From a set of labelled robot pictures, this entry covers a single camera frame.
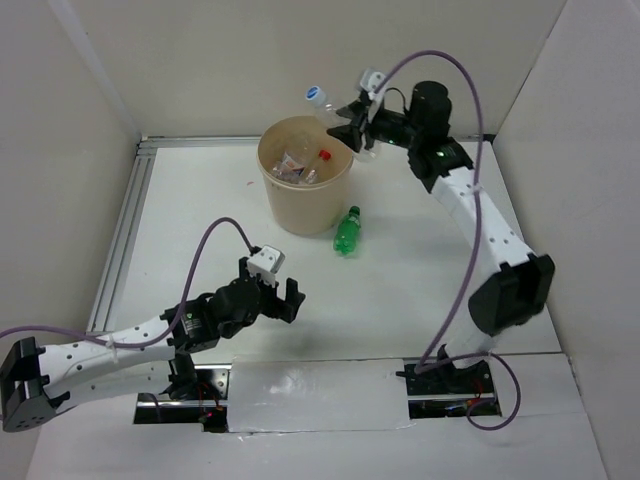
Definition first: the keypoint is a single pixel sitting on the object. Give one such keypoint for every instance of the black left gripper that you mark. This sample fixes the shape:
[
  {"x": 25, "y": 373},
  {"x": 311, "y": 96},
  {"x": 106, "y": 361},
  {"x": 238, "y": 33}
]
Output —
[{"x": 277, "y": 307}]

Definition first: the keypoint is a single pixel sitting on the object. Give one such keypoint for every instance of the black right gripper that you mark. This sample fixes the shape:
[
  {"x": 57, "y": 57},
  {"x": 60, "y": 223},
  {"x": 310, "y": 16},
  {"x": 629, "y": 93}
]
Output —
[{"x": 350, "y": 136}]

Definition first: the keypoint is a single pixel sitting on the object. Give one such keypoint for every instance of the crushed clear bottle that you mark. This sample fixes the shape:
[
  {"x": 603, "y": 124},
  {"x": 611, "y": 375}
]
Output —
[{"x": 333, "y": 112}]

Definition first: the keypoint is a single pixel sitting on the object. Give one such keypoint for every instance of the long red label bottle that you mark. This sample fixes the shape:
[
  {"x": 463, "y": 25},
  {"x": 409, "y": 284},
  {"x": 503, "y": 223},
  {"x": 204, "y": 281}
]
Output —
[{"x": 311, "y": 173}]

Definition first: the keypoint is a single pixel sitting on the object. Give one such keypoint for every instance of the clear bottle blue label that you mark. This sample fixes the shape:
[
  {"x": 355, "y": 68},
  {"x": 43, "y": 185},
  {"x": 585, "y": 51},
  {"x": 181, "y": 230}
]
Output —
[{"x": 289, "y": 167}]

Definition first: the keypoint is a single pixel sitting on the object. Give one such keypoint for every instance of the green plastic bottle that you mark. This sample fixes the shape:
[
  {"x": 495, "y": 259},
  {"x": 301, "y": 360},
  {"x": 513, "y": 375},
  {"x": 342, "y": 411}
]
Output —
[{"x": 348, "y": 231}]

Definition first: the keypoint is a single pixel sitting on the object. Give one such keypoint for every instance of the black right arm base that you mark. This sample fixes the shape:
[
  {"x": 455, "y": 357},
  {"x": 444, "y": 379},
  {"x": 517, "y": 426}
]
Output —
[{"x": 449, "y": 393}]

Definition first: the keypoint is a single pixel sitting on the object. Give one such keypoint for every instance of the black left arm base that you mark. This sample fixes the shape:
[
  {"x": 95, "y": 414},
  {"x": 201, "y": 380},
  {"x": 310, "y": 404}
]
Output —
[{"x": 196, "y": 395}]

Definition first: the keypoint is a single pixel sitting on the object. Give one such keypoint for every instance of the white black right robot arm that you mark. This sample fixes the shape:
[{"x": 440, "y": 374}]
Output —
[{"x": 507, "y": 283}]

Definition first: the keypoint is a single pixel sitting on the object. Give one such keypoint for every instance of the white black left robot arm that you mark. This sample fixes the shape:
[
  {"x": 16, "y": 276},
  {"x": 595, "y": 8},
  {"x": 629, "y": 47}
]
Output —
[{"x": 39, "y": 383}]

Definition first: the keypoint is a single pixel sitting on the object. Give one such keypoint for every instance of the beige plastic bin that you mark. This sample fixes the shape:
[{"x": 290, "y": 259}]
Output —
[{"x": 305, "y": 209}]

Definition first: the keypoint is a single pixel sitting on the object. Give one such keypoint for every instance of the white foil cover sheet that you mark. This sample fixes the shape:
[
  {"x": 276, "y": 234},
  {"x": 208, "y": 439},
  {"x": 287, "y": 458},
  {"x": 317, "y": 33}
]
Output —
[{"x": 316, "y": 396}]

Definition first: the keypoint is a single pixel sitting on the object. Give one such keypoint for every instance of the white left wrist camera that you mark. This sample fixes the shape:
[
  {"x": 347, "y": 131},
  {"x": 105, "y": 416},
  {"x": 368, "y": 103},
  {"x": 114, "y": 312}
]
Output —
[{"x": 265, "y": 263}]

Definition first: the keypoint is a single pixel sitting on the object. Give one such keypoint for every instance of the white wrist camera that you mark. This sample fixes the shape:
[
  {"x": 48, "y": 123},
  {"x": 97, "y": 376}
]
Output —
[
  {"x": 369, "y": 81},
  {"x": 265, "y": 263}
]

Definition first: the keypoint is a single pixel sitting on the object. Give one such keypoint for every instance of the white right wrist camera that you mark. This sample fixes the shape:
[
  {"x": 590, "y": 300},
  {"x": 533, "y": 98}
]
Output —
[{"x": 369, "y": 81}]

